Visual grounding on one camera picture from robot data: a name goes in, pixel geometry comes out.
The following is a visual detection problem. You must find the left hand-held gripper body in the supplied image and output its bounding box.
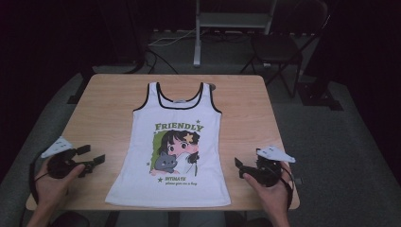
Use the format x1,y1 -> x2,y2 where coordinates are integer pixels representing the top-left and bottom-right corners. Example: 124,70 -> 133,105
41,135 -> 95,179

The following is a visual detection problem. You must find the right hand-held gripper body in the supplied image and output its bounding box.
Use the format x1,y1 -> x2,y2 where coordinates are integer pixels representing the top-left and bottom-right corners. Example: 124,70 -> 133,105
239,145 -> 297,187

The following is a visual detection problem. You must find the white printed tank top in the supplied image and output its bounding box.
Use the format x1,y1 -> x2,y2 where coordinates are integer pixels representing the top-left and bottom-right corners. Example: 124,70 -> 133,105
104,81 -> 232,208

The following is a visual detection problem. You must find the person's right hand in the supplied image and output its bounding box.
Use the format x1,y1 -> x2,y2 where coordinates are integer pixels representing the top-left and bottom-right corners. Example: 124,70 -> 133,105
242,162 -> 294,218

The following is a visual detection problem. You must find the person's left hand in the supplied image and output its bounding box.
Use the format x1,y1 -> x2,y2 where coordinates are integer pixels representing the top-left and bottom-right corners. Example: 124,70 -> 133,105
34,160 -> 86,209

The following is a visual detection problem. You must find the person's left leg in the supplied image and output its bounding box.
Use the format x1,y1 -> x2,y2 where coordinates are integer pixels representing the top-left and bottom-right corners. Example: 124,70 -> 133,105
50,211 -> 92,227

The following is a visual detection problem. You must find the black table leg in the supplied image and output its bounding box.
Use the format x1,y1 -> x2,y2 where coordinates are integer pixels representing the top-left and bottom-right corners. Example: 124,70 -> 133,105
104,210 -> 121,227
167,210 -> 181,227

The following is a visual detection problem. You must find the black stand with base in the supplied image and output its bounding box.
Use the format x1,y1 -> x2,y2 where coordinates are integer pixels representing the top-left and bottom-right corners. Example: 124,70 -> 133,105
297,0 -> 344,112

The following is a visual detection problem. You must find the black folding chair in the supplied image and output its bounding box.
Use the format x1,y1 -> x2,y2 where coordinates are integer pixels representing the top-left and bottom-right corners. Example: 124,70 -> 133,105
240,0 -> 331,99

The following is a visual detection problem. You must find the grey metal stand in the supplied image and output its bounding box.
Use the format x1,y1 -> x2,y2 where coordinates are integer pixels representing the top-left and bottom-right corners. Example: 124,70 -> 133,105
193,0 -> 278,68

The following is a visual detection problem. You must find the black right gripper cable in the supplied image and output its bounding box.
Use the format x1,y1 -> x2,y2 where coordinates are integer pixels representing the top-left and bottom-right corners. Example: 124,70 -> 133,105
279,166 -> 296,212

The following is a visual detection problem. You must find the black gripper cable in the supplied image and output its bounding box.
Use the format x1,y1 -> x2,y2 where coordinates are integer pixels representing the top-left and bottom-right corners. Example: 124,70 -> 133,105
27,150 -> 49,206
279,166 -> 296,212

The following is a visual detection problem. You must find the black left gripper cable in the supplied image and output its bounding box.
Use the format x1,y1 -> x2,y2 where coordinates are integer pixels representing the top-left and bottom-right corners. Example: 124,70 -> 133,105
27,150 -> 49,206

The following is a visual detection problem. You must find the black floor cable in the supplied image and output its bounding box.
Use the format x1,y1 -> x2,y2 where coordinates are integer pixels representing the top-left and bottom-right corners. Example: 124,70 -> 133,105
144,47 -> 180,76

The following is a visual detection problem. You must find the white floor cable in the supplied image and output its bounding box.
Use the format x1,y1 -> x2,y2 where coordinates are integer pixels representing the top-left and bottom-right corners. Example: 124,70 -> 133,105
148,27 -> 210,47

